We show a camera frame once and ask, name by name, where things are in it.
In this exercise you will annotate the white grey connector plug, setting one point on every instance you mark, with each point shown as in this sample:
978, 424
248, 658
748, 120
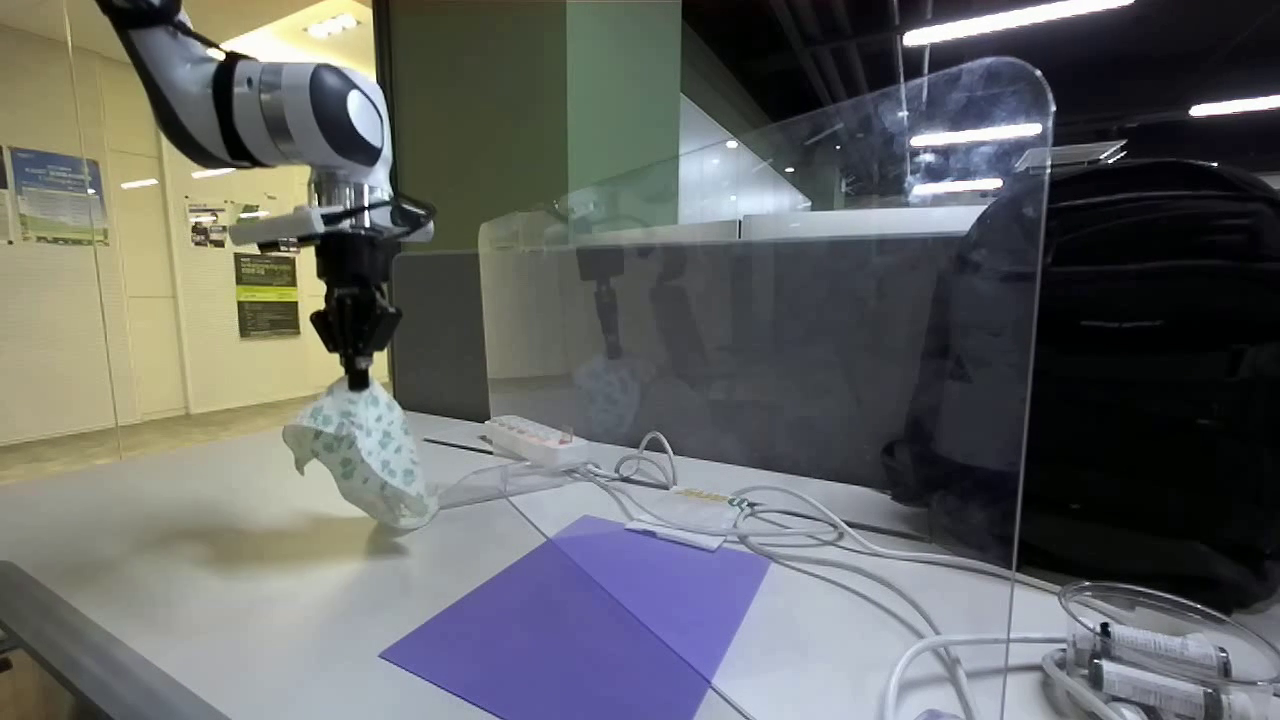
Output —
1174, 693
1161, 648

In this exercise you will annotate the white power strip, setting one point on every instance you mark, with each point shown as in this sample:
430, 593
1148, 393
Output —
533, 437

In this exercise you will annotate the blue green wall poster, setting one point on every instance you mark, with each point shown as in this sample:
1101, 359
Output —
57, 196

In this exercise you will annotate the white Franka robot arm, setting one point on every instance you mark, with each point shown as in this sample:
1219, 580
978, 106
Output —
267, 106

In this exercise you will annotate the long ceiling light tube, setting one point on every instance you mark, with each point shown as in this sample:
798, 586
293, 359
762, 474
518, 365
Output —
1014, 21

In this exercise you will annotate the green patterned white cloth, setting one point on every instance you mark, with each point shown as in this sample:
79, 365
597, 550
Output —
366, 453

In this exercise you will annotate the grey partition panel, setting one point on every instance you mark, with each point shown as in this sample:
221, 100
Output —
744, 332

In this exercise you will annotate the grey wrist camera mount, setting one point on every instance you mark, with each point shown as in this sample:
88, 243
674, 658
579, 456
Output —
284, 225

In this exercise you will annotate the dark wall poster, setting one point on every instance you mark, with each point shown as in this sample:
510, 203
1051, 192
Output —
267, 316

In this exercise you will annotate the black backpack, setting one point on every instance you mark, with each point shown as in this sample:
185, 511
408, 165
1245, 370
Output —
1161, 374

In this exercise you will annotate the short ceiling light tube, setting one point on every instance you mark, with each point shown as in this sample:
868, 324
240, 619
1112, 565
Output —
1233, 106

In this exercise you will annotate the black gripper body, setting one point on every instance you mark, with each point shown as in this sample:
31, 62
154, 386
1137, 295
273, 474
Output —
355, 295

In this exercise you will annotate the purple flat sheet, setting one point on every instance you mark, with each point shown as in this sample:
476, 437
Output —
584, 626

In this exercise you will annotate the clear glass pane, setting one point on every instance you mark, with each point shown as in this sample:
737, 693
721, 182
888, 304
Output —
801, 332

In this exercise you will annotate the small wall photo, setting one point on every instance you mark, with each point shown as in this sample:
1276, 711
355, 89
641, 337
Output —
207, 231

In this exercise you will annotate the green pillar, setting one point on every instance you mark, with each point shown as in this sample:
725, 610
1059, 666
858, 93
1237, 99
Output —
533, 120

